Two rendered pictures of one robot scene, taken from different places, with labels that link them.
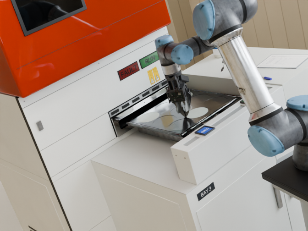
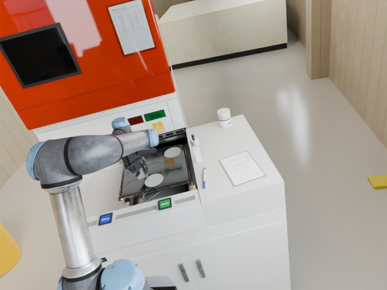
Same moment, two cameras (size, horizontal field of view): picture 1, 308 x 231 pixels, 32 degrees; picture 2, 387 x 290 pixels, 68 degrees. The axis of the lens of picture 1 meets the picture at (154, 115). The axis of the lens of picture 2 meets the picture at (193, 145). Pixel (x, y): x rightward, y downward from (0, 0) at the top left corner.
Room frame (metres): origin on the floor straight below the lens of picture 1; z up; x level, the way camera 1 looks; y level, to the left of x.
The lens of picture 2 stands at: (1.31, -1.05, 1.80)
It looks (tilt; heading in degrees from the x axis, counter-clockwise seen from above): 33 degrees down; 35
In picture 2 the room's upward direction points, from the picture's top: 15 degrees counter-clockwise
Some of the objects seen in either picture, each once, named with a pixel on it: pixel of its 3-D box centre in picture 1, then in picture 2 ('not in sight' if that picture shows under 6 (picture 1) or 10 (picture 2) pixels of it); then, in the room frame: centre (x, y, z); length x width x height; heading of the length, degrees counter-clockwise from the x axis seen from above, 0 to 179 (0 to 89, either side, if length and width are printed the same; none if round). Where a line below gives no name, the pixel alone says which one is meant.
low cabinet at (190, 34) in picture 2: not in sight; (220, 24); (7.24, 1.61, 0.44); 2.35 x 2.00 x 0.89; 112
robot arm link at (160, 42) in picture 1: (166, 50); (122, 130); (2.12, -0.13, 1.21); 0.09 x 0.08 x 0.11; 21
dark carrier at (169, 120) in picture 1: (181, 110); (154, 168); (2.22, -0.12, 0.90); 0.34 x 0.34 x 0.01; 34
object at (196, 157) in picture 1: (233, 130); (141, 222); (1.89, -0.27, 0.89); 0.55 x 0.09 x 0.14; 124
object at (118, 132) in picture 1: (150, 106); (151, 148); (2.39, 0.01, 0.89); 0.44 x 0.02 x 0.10; 124
